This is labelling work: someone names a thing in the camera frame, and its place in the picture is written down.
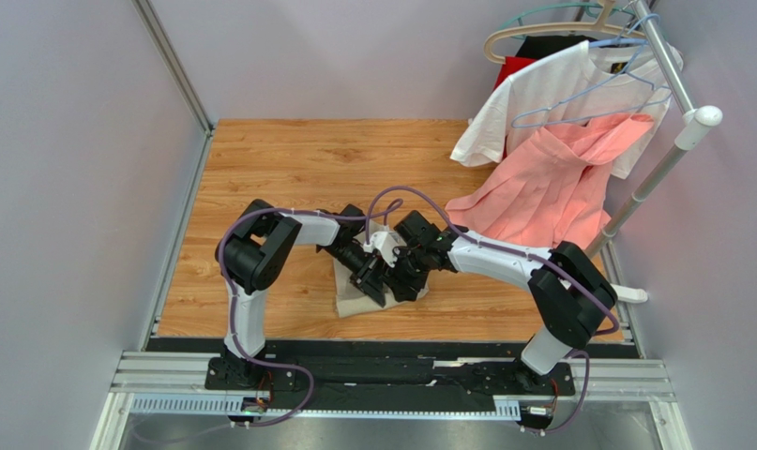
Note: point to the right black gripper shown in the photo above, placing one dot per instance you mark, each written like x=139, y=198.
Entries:
x=401, y=273

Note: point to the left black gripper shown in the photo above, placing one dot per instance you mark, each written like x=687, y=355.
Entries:
x=367, y=277

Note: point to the beige cloth napkin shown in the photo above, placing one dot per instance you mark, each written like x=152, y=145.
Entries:
x=349, y=300

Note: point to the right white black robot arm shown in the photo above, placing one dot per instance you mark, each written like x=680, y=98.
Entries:
x=573, y=298

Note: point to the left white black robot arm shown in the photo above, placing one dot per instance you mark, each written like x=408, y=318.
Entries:
x=251, y=255

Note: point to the pink pleated garment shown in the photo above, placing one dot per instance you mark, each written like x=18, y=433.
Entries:
x=552, y=187

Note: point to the red garment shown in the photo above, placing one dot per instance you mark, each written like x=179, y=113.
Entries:
x=512, y=65

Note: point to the black garment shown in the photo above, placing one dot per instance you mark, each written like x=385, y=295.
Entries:
x=539, y=47

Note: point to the white t-shirt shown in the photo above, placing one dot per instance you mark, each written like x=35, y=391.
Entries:
x=490, y=136

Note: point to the beige wooden hanger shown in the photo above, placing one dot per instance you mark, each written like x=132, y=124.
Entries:
x=629, y=25

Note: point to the green hanger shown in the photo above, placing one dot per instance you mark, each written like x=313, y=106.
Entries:
x=589, y=9

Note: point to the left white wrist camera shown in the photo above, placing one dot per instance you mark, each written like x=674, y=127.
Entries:
x=385, y=244

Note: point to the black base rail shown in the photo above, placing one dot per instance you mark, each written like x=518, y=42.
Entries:
x=370, y=376

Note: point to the blue wire hanger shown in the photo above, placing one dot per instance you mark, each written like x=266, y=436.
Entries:
x=542, y=116

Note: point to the aluminium frame post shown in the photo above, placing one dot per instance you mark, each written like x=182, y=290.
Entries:
x=171, y=59

